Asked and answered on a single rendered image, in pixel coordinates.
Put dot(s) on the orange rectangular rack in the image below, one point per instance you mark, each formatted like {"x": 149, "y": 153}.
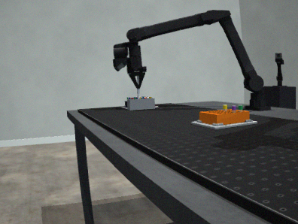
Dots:
{"x": 227, "y": 117}

